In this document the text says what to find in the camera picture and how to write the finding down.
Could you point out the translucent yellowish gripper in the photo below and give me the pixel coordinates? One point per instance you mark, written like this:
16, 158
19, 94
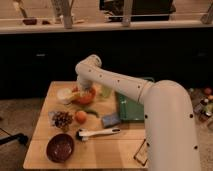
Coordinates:
86, 92

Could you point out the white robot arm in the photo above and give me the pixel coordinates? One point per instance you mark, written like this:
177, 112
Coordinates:
171, 136

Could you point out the orange-red bowl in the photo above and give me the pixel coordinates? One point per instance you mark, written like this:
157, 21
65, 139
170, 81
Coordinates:
86, 100

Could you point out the dark maroon bowl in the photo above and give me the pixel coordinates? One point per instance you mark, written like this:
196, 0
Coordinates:
60, 148

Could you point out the light green cup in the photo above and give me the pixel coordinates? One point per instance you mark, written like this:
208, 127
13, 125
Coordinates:
105, 91

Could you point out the green chili pepper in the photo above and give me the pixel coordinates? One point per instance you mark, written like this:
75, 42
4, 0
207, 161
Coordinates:
91, 111

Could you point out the white cup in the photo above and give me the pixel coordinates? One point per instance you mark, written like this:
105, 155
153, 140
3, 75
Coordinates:
62, 92

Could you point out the orange fruit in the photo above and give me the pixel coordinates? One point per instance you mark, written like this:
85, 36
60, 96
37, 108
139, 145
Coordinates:
81, 117

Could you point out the blue sponge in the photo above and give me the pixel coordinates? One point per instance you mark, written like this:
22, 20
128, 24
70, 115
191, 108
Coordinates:
110, 120

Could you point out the bunch of dark grapes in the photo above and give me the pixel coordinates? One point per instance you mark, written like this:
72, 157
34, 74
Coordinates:
62, 120

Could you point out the wooden folding table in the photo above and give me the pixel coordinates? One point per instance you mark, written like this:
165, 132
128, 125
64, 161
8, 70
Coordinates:
102, 152

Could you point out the green plastic tray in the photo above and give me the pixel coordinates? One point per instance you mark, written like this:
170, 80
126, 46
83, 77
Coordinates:
129, 110

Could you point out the black cabinet counter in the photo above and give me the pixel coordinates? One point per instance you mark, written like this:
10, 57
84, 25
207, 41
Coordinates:
31, 59

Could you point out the dark framed card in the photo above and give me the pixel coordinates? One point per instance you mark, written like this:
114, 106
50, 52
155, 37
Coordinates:
141, 154

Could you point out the white handled brush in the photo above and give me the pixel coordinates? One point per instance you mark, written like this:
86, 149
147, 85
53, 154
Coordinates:
84, 135

